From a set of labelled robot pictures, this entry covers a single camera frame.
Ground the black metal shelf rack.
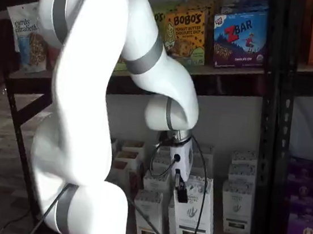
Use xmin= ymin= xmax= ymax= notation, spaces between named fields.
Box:
xmin=0 ymin=0 xmax=293 ymax=234
xmin=261 ymin=0 xmax=313 ymax=234

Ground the red snack package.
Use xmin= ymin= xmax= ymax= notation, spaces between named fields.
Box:
xmin=44 ymin=45 xmax=61 ymax=73

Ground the green snack package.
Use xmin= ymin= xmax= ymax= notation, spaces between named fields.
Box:
xmin=112 ymin=57 xmax=133 ymax=74

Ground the white Purely Elizabeth bag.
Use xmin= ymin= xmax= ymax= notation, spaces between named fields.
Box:
xmin=0 ymin=0 xmax=54 ymax=78

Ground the white box brown top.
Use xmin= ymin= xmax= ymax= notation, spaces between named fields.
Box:
xmin=107 ymin=158 xmax=143 ymax=192
xmin=122 ymin=139 xmax=146 ymax=154
xmin=115 ymin=149 xmax=143 ymax=164

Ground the white floral pantry box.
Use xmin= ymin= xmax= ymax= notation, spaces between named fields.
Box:
xmin=230 ymin=148 xmax=259 ymax=167
xmin=151 ymin=155 xmax=175 ymax=174
xmin=141 ymin=169 xmax=172 ymax=195
xmin=194 ymin=143 xmax=216 ymax=159
xmin=159 ymin=144 xmax=172 ymax=158
xmin=227 ymin=162 xmax=257 ymax=183
xmin=191 ymin=155 xmax=214 ymax=178

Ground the yellow Bobo's snack box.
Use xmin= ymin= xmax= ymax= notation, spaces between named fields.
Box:
xmin=159 ymin=5 xmax=212 ymax=68

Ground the long black cable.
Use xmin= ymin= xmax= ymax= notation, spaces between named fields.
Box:
xmin=26 ymin=116 xmax=218 ymax=234

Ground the green Bobo's snack box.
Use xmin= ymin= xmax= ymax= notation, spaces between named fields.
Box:
xmin=147 ymin=3 xmax=172 ymax=53

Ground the blue ZBar snack box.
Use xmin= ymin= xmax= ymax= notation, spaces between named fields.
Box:
xmin=207 ymin=4 xmax=272 ymax=74
xmin=220 ymin=0 xmax=272 ymax=19

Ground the brown cardboard snack box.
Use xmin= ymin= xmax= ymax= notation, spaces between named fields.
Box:
xmin=169 ymin=0 xmax=225 ymax=17

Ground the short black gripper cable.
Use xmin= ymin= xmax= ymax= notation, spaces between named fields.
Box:
xmin=147 ymin=141 xmax=181 ymax=181

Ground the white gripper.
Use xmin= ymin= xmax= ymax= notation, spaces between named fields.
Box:
xmin=162 ymin=138 xmax=196 ymax=204

